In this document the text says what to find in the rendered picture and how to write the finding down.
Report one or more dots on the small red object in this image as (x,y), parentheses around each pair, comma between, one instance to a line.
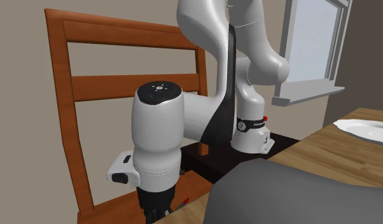
(184,202)

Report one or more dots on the white plate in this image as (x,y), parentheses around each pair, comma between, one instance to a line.
(362,130)

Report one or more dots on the grey rounded block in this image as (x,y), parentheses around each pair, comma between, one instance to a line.
(287,195)

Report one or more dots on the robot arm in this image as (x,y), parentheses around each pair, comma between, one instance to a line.
(157,130)

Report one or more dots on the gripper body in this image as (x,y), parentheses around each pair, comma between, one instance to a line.
(155,200)

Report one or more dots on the grey framed window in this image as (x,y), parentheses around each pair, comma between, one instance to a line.
(309,43)

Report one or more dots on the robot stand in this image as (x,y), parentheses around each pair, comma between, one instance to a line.
(216,161)

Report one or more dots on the brown wooden chair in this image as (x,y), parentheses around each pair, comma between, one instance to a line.
(64,102)

